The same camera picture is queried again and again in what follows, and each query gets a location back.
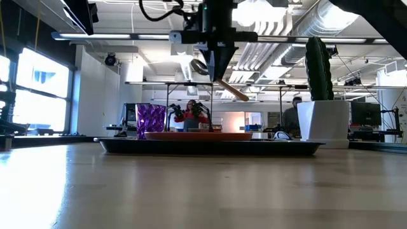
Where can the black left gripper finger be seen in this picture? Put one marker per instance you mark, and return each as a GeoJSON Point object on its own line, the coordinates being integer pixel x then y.
{"type": "Point", "coordinates": [211, 62]}
{"type": "Point", "coordinates": [224, 60]}

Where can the pink bowl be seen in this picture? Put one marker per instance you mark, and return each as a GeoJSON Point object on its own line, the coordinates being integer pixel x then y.
{"type": "Point", "coordinates": [197, 136]}

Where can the purple faceted cup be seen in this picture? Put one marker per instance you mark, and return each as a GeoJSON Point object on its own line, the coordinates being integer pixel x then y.
{"type": "Point", "coordinates": [151, 121]}

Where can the black rectangular tray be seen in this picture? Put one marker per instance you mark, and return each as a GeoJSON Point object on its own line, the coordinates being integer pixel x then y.
{"type": "Point", "coordinates": [206, 147]}

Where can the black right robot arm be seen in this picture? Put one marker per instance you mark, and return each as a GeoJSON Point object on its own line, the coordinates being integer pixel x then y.
{"type": "Point", "coordinates": [381, 19]}

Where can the black background robot arm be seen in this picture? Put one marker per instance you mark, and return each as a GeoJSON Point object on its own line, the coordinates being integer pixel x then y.
{"type": "Point", "coordinates": [173, 111]}
{"type": "Point", "coordinates": [202, 109]}

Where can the person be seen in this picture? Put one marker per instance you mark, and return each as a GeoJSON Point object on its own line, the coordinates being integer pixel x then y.
{"type": "Point", "coordinates": [190, 119]}
{"type": "Point", "coordinates": [291, 117]}

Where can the blue storage bin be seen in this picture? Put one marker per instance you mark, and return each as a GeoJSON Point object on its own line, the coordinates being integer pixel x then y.
{"type": "Point", "coordinates": [252, 127]}

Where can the white black round object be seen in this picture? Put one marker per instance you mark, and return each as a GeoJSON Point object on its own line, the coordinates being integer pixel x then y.
{"type": "Point", "coordinates": [282, 135]}

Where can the green cactus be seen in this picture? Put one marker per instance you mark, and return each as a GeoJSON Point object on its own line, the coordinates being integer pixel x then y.
{"type": "Point", "coordinates": [319, 70]}

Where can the black computer monitor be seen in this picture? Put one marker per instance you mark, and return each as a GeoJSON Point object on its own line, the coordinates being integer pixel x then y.
{"type": "Point", "coordinates": [365, 114]}
{"type": "Point", "coordinates": [129, 114]}

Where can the black ceiling spot lamp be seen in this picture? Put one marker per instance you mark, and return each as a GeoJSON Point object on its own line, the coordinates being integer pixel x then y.
{"type": "Point", "coordinates": [110, 59]}

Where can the large bright window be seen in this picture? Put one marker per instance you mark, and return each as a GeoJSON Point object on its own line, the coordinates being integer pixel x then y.
{"type": "Point", "coordinates": [39, 95]}

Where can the black desk stand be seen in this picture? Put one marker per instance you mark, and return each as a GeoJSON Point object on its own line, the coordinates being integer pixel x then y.
{"type": "Point", "coordinates": [394, 119]}

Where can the black background rig frame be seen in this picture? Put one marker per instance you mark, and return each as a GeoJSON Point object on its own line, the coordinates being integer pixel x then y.
{"type": "Point", "coordinates": [178, 84]}

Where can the black overhead frame bar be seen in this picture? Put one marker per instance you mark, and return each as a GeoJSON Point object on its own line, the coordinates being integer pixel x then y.
{"type": "Point", "coordinates": [121, 36]}

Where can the silver ventilation duct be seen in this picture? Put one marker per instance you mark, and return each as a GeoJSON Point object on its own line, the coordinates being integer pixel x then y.
{"type": "Point", "coordinates": [318, 22]}

